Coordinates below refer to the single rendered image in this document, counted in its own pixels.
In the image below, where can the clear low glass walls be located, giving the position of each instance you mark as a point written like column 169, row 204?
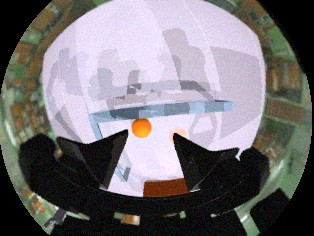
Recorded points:
column 108, row 129

